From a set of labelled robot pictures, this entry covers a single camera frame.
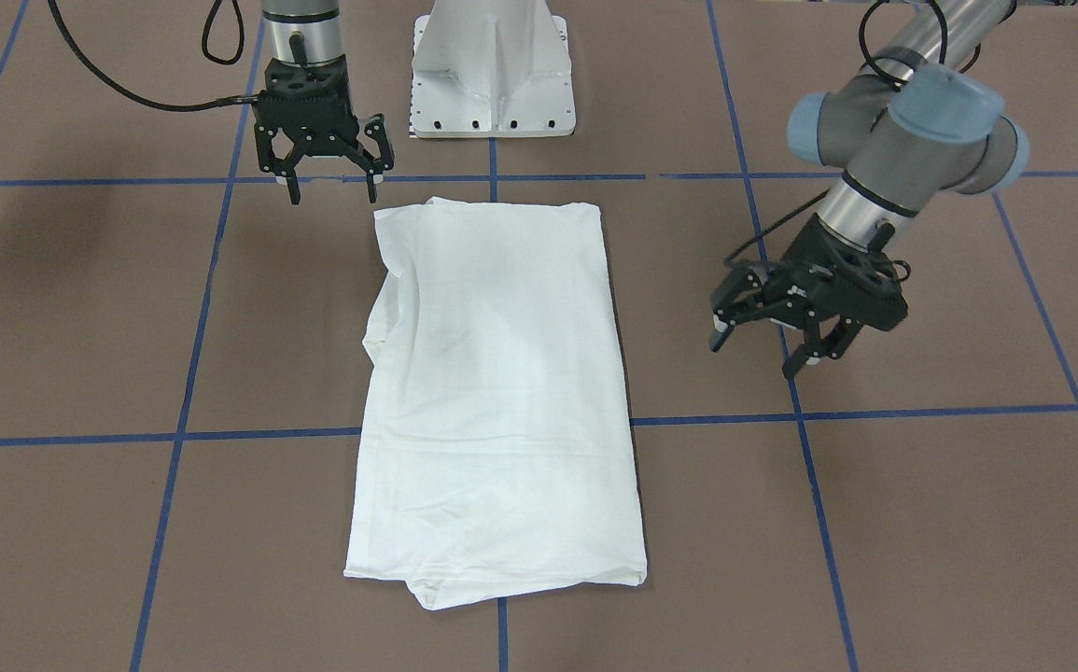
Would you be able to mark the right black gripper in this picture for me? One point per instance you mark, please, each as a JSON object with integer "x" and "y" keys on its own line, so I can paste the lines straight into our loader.
{"x": 274, "y": 146}

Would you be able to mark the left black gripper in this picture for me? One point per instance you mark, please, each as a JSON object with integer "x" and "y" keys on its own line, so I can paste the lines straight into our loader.
{"x": 801, "y": 258}

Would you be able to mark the white long-sleeve printed shirt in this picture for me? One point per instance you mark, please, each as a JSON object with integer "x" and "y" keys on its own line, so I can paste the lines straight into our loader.
{"x": 496, "y": 454}

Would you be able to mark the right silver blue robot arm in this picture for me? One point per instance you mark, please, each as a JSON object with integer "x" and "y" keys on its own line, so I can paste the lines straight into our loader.
{"x": 304, "y": 33}

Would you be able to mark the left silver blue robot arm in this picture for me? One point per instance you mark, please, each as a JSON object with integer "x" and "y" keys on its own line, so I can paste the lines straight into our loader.
{"x": 909, "y": 125}

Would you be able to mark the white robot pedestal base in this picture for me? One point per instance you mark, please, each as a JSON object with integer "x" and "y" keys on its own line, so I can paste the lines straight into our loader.
{"x": 491, "y": 70}

